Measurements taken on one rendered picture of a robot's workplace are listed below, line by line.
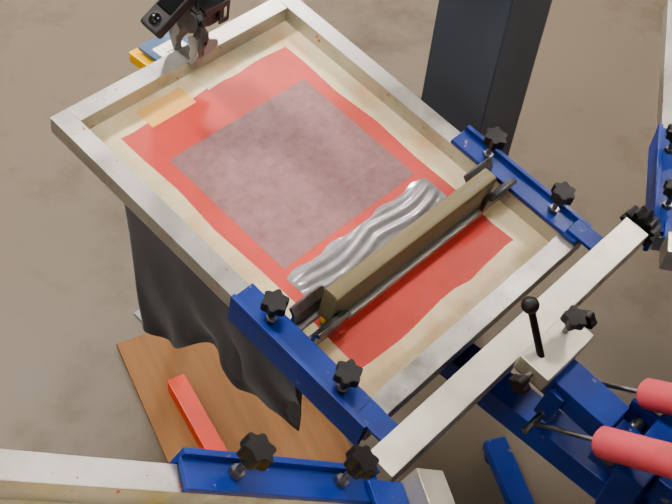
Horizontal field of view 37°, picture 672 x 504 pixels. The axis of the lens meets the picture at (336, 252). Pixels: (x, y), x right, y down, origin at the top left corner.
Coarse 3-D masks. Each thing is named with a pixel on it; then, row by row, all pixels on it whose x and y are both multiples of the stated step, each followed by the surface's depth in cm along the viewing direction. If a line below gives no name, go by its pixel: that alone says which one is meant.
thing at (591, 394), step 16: (576, 368) 158; (560, 384) 156; (576, 384) 157; (592, 384) 157; (576, 400) 155; (592, 400) 156; (608, 400) 156; (576, 416) 157; (592, 416) 154; (608, 416) 154; (592, 432) 156
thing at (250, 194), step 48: (144, 144) 180; (192, 144) 182; (240, 144) 184; (192, 192) 176; (240, 192) 178; (288, 192) 180; (240, 240) 172; (288, 240) 174; (288, 288) 168; (336, 336) 164; (384, 336) 166
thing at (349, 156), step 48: (240, 96) 191; (288, 96) 193; (336, 96) 195; (288, 144) 186; (336, 144) 188; (384, 144) 190; (336, 192) 181; (384, 192) 183; (480, 240) 181; (432, 288) 173
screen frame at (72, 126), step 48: (288, 0) 203; (336, 48) 198; (96, 96) 180; (144, 96) 186; (384, 96) 195; (96, 144) 174; (144, 192) 170; (192, 240) 166; (240, 288) 162; (528, 288) 172; (480, 336) 169
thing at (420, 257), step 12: (468, 216) 178; (456, 228) 176; (444, 240) 174; (420, 252) 172; (432, 252) 173; (408, 264) 170; (396, 276) 168; (384, 288) 166; (360, 300) 164; (372, 300) 166
